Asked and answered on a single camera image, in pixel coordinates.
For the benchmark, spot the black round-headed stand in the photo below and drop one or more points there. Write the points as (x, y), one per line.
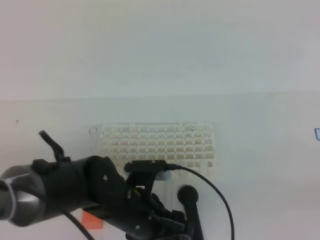
(188, 197)

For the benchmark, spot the clear test tube in rack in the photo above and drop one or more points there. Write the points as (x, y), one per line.
(93, 130)

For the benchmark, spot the white test tube rack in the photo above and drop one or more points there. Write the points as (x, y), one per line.
(191, 145)

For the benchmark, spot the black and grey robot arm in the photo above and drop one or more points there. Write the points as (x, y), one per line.
(43, 190)

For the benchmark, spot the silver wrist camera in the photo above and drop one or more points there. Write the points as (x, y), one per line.
(157, 167)

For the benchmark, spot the orange cube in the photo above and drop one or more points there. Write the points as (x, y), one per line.
(91, 222)

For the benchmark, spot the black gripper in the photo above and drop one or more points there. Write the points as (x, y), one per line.
(130, 205)

